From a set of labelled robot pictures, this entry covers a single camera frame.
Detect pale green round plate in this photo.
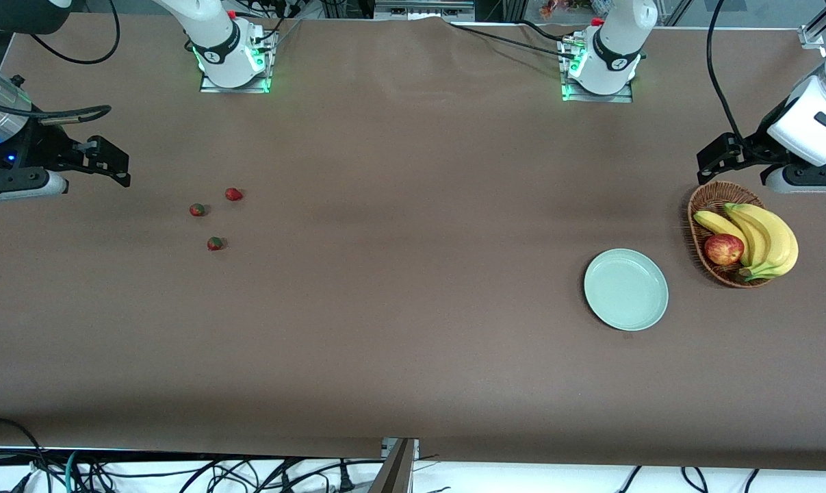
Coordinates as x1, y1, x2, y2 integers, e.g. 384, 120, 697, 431
584, 248, 669, 332

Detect brown wicker basket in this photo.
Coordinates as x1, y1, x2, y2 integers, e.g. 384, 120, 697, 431
687, 181, 776, 289

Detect red apple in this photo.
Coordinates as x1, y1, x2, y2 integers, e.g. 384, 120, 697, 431
704, 233, 745, 266

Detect yellow banana bunch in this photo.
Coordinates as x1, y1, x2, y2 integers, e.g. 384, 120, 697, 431
693, 203, 799, 282

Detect colourful background item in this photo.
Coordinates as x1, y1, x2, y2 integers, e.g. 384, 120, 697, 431
539, 0, 595, 20

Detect brown table cover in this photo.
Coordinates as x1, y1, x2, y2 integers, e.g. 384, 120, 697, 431
0, 12, 826, 473

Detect grey metal box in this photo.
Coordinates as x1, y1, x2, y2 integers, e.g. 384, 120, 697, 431
374, 0, 476, 21

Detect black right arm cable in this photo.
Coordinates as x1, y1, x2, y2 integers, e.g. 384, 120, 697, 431
0, 0, 121, 126

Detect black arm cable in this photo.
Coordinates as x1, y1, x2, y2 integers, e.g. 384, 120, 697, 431
0, 0, 121, 126
706, 0, 746, 142

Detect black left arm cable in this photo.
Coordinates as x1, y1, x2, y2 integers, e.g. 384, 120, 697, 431
706, 0, 746, 142

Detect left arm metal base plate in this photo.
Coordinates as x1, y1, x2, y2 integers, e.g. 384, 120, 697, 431
561, 38, 634, 104

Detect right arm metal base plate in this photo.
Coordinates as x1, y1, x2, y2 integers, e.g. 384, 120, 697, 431
199, 31, 272, 94

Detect black cable on table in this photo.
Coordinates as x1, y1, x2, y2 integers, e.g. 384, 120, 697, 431
443, 19, 584, 61

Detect black floor cable bundle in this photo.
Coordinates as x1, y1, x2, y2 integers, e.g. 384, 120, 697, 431
0, 416, 386, 493

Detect black floor cables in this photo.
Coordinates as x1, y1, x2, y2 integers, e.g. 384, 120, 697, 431
618, 466, 762, 493

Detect brown table leg post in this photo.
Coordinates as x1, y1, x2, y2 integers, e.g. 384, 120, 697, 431
368, 437, 420, 493

